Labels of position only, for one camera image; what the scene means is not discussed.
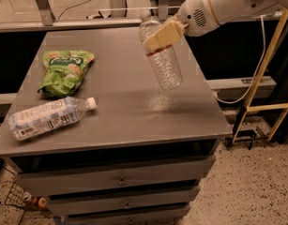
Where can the metal railing frame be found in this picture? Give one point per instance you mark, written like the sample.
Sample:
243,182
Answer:
31,15

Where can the middle grey drawer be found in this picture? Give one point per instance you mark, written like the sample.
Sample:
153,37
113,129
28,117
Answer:
123,201

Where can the grey drawer cabinet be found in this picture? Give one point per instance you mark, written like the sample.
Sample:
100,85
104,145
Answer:
134,121

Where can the green snack bag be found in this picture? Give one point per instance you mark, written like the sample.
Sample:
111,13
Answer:
64,72

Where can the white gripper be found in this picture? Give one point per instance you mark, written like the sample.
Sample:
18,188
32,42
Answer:
195,13

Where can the grey drawer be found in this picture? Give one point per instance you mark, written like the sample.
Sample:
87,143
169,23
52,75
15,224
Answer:
115,176
123,201
131,216

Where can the white labelled plastic bottle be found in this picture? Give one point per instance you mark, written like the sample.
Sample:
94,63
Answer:
44,118

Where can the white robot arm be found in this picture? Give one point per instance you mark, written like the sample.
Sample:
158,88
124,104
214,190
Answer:
229,10

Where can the top grey drawer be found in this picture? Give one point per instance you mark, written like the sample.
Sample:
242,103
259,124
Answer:
115,176

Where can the bottom grey drawer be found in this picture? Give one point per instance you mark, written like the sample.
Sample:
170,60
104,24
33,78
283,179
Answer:
131,216

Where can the clear water bottle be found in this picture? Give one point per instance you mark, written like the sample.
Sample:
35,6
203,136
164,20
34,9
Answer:
163,61

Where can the wire basket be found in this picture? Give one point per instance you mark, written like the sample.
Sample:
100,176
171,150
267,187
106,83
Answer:
15,197

